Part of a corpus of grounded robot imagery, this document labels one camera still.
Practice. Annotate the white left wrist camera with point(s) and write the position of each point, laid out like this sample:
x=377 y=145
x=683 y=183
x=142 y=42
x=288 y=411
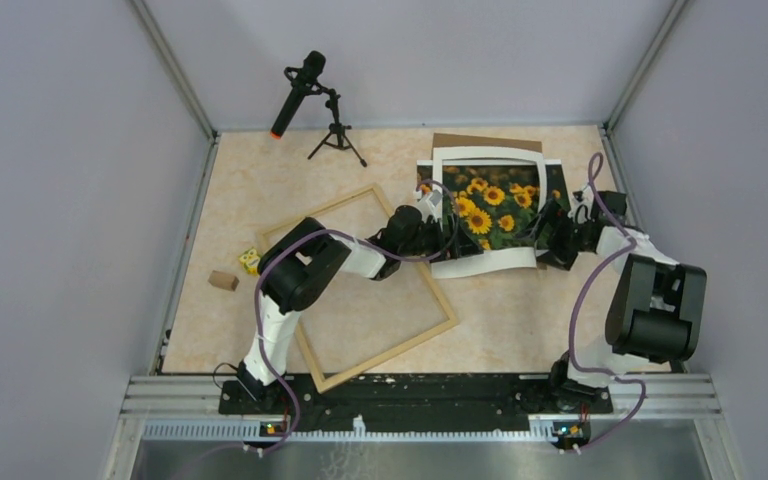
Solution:
x=430 y=205

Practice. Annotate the aluminium rail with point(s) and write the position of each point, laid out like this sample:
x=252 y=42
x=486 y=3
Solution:
x=186 y=408

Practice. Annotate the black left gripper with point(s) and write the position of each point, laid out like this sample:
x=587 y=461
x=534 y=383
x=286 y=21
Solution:
x=457 y=246

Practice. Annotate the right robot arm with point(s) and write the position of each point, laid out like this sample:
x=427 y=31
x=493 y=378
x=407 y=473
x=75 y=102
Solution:
x=655 y=314

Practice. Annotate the yellow toy block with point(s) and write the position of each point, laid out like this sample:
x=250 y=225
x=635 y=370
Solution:
x=249 y=261

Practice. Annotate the brown backing board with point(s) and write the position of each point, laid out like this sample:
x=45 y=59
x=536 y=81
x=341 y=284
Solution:
x=444 y=140

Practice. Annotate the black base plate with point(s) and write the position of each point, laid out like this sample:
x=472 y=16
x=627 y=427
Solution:
x=414 y=403

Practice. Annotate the black microphone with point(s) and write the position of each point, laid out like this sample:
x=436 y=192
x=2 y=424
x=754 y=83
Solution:
x=304 y=82

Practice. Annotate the black mini tripod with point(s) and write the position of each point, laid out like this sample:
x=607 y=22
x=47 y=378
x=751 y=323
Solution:
x=337 y=137

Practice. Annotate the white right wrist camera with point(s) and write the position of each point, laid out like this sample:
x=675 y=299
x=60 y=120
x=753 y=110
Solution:
x=582 y=203

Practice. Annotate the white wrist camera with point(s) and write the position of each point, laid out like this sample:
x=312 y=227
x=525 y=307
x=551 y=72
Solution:
x=582 y=203
x=430 y=205

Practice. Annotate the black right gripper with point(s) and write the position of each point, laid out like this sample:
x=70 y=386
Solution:
x=556 y=217

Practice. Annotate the small wooden block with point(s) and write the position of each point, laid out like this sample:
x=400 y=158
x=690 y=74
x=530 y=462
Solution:
x=223 y=280

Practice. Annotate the light wooden picture frame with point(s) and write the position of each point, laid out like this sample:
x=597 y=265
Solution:
x=358 y=323

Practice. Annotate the sunflower photo print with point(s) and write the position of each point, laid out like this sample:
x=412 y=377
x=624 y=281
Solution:
x=498 y=202

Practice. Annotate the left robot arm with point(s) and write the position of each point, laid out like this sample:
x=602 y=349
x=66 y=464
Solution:
x=296 y=271

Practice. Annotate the white paper mat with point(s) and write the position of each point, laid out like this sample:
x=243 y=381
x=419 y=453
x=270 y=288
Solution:
x=488 y=261

